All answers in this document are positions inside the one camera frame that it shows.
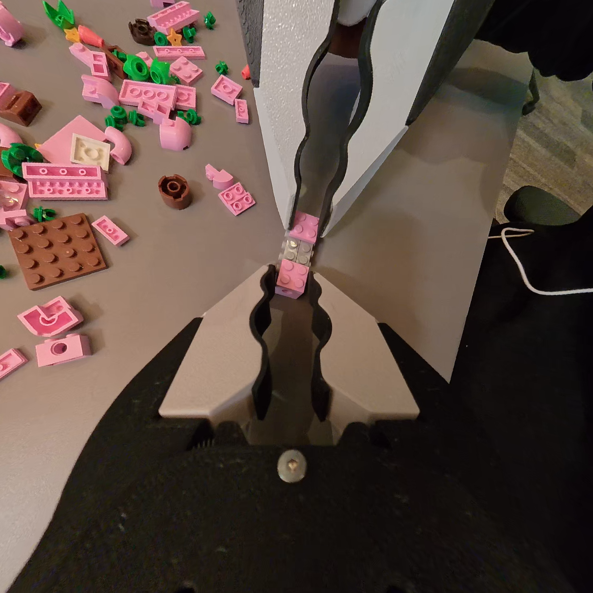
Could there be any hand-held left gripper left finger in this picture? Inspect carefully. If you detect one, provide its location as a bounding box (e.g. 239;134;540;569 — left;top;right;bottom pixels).
159;265;274;424

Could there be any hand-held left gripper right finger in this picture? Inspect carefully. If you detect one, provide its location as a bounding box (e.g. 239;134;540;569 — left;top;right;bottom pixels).
309;273;420;431

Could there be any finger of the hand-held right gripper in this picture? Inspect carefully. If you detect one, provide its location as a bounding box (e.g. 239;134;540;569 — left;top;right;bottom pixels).
323;0;457;236
254;0;341;228

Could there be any pink corner plate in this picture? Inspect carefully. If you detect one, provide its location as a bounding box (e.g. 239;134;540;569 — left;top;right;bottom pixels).
211;74;250;125

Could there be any pink and grey brick assembly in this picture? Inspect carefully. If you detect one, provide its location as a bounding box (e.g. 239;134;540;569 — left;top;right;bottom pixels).
275;211;321;299

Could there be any person's right forearm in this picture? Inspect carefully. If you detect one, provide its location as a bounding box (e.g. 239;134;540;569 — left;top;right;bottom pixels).
477;0;593;82

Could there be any brown round toy brick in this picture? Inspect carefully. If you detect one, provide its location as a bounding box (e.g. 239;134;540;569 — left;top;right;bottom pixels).
158;174;191;209

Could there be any dark brown small round piece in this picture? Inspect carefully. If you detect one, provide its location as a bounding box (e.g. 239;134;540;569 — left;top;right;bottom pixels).
129;19;156;46

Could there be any brown studded plate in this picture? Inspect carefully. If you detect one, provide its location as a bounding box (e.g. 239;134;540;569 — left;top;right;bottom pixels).
8;213;107;291

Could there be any cream square toy plate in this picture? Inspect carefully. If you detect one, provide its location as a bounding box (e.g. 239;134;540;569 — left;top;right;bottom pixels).
70;133;111;167

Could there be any pile of pink toy bricks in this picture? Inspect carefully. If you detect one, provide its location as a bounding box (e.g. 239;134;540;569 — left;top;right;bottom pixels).
0;0;256;381

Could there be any brown rectangular toy brick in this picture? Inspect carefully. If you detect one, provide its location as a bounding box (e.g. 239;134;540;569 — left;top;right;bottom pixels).
0;90;42;127

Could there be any small brown frame piece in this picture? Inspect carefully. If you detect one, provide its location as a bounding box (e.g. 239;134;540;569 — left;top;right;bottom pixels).
99;44;128;79

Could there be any white cable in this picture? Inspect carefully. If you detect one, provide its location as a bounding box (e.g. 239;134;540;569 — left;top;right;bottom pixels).
487;227;593;296

